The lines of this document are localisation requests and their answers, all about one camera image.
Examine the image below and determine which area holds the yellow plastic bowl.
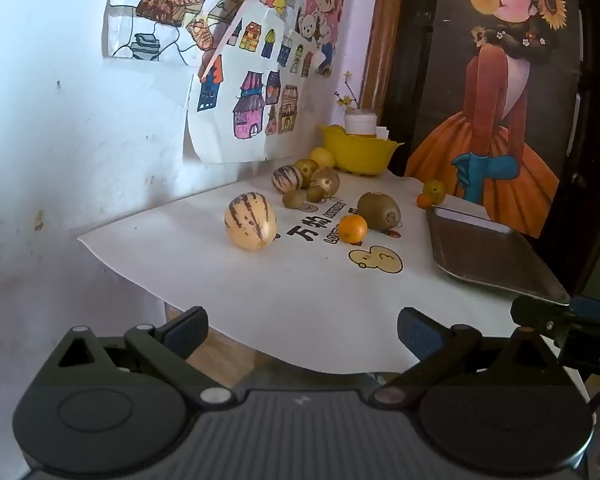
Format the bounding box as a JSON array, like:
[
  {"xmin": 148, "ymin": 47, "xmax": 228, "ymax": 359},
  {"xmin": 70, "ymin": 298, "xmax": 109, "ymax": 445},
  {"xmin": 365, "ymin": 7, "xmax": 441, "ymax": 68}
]
[{"xmin": 320, "ymin": 124, "xmax": 406, "ymax": 177}]

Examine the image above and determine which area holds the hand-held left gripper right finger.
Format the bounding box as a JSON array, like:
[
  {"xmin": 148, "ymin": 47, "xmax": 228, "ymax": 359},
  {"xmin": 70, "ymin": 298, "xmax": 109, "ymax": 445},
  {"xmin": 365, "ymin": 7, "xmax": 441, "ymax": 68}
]
[{"xmin": 370, "ymin": 306, "xmax": 565, "ymax": 409}]

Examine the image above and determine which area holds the medium orange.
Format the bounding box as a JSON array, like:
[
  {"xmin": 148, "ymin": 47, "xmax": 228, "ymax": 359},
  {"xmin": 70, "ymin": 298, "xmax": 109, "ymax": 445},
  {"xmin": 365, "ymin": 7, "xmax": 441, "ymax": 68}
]
[{"xmin": 338, "ymin": 214, "xmax": 369, "ymax": 244}]

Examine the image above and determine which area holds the metal tray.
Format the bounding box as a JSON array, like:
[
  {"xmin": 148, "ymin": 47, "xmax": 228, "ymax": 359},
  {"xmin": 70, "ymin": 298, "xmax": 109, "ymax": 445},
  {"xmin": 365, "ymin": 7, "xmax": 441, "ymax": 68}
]
[{"xmin": 425, "ymin": 204, "xmax": 571, "ymax": 306}]

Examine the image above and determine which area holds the medium brown kiwi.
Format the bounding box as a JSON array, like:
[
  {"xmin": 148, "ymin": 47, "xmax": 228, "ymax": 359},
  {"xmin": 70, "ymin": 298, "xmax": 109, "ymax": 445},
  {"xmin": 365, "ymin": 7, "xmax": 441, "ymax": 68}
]
[{"xmin": 310, "ymin": 166, "xmax": 341, "ymax": 193}]

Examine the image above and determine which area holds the brown wooden door frame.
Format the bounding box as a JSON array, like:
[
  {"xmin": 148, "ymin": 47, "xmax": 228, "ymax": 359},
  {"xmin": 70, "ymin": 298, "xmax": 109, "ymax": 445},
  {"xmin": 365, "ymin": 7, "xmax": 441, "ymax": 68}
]
[{"xmin": 360, "ymin": 0, "xmax": 407, "ymax": 126}]

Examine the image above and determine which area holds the coloured houses drawing sheet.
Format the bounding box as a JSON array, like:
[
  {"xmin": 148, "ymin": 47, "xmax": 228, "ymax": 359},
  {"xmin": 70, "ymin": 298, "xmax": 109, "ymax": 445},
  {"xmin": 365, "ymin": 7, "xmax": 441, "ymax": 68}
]
[{"xmin": 182, "ymin": 0, "xmax": 341, "ymax": 163}]

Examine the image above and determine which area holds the large brown kiwi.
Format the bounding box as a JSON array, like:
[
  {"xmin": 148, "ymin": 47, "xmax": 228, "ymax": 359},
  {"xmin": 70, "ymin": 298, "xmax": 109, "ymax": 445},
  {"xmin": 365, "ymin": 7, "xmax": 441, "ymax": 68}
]
[{"xmin": 356, "ymin": 191, "xmax": 402, "ymax": 232}]

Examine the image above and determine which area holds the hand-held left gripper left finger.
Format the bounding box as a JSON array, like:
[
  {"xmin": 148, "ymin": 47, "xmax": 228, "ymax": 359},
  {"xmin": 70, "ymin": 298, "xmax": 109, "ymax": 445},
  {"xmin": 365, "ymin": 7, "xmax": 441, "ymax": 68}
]
[{"xmin": 50, "ymin": 305, "xmax": 236, "ymax": 409}]

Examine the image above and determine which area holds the olive green pear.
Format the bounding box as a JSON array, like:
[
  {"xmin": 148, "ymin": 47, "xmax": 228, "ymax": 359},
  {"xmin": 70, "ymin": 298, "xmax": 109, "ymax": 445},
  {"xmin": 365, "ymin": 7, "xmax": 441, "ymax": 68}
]
[{"xmin": 294, "ymin": 158, "xmax": 318, "ymax": 186}]

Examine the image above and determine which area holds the colourful figures drawing sheet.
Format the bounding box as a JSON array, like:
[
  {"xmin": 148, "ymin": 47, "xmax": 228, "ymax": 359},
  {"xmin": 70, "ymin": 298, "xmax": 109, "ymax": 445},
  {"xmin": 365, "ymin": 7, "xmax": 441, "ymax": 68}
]
[{"xmin": 102, "ymin": 0, "xmax": 353, "ymax": 78}]

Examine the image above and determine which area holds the small striped pepino melon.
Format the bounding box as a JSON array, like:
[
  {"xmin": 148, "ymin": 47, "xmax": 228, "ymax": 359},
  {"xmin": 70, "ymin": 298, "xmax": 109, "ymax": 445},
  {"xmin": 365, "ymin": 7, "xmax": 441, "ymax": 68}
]
[{"xmin": 272, "ymin": 166, "xmax": 303, "ymax": 195}]

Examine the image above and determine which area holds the green tangerine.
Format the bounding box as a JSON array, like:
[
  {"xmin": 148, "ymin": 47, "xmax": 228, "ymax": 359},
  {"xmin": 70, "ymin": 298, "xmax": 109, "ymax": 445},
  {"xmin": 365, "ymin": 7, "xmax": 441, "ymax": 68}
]
[{"xmin": 422, "ymin": 180, "xmax": 447, "ymax": 206}]

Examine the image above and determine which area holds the large striped pepino melon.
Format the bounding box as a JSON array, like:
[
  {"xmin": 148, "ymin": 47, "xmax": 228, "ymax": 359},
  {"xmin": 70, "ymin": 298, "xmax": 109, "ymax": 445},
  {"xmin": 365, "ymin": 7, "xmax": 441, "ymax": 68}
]
[{"xmin": 224, "ymin": 192, "xmax": 279, "ymax": 251}]

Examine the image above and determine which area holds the yellow lemon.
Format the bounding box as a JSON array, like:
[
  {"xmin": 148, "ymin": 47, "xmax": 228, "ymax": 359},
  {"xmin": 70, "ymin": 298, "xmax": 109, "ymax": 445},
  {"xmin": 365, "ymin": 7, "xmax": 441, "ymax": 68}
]
[{"xmin": 309, "ymin": 146, "xmax": 337, "ymax": 170}]

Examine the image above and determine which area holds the white printed table cover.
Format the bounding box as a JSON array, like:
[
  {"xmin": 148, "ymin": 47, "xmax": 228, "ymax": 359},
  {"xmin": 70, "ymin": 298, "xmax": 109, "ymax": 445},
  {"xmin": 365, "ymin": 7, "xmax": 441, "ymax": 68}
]
[{"xmin": 76, "ymin": 162, "xmax": 596, "ymax": 403}]

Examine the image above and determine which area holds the wall poster of dancing figure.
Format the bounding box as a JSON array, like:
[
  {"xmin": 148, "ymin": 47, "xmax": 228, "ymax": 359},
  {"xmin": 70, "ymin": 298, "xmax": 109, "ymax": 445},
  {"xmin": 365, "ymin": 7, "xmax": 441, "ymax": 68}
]
[{"xmin": 402, "ymin": 0, "xmax": 583, "ymax": 238}]

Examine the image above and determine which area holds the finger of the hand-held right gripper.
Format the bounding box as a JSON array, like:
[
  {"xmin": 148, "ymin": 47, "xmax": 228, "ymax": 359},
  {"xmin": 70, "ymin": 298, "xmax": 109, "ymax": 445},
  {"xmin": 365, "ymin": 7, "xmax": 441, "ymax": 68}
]
[
  {"xmin": 511, "ymin": 295, "xmax": 576, "ymax": 343},
  {"xmin": 570, "ymin": 295, "xmax": 600, "ymax": 323}
]

